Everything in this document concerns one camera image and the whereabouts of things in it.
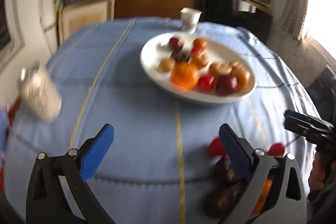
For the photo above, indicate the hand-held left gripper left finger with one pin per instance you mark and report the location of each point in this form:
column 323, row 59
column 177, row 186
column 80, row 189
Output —
column 97, row 153

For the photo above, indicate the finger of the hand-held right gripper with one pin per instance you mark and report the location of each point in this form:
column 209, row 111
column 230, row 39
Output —
column 309, row 120
column 299, row 130

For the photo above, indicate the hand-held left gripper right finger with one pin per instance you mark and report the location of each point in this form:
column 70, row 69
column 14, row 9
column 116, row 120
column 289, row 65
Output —
column 236, row 153

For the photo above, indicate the large dark red plum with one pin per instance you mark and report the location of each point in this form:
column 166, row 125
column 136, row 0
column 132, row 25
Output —
column 227, row 85

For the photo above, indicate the orange brown persimmon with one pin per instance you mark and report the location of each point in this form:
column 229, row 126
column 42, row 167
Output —
column 242, row 78

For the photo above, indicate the red tomato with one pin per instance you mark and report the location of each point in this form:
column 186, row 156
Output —
column 205, row 82
column 215, row 146

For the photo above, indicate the brown round fruit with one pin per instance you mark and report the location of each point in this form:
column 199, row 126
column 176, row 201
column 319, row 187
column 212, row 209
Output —
column 223, row 200
column 237, row 65
column 220, row 69

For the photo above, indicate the large orange mandarin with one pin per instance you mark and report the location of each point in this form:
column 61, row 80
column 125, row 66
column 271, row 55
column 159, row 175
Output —
column 184, row 75

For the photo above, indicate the small red fruit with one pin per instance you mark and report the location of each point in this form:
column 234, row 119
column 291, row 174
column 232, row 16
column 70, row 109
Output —
column 275, row 149
column 195, row 50

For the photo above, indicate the small yellow fruit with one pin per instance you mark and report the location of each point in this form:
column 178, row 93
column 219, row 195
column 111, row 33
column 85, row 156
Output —
column 166, row 65

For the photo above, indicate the small dark plum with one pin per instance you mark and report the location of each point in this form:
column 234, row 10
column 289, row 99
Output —
column 179, row 56
column 176, row 43
column 227, row 169

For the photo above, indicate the white oval plate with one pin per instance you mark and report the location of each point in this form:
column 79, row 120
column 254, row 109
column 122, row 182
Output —
column 155, row 48

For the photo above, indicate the person's right forearm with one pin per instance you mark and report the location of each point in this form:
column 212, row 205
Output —
column 325, row 203

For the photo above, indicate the person's right hand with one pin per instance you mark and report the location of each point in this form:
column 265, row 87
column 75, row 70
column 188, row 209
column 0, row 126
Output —
column 319, row 171

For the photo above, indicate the blue plaid tablecloth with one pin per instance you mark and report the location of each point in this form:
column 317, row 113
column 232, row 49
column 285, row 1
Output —
column 131, row 108

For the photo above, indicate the white beverage can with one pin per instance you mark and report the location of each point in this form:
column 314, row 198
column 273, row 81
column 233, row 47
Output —
column 40, row 92

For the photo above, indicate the pale blue cloth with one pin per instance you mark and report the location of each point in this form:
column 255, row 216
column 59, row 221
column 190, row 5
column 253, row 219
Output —
column 3, row 129

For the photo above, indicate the bright window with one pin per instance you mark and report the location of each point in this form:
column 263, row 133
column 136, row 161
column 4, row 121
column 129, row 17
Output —
column 323, row 11

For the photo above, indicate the cardboard box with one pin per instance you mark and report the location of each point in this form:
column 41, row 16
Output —
column 84, row 19

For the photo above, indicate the white paper cup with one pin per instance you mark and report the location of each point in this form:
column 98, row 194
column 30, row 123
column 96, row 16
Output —
column 190, row 18

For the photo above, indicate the white framed window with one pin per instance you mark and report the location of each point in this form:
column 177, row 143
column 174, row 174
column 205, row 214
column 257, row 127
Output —
column 13, row 37

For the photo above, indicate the brown wooden panel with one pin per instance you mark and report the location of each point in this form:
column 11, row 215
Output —
column 155, row 5

